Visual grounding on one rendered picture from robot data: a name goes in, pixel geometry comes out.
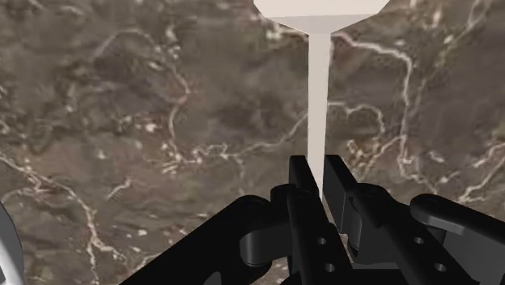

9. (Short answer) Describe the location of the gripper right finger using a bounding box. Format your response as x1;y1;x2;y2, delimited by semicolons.
323;154;505;285

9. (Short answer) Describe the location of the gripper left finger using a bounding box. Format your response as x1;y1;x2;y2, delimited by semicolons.
119;155;358;285

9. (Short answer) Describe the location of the white spatula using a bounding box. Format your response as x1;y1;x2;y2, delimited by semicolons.
252;0;392;202

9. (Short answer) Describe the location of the grey white rounded object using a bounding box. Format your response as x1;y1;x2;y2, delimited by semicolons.
0;201;27;285

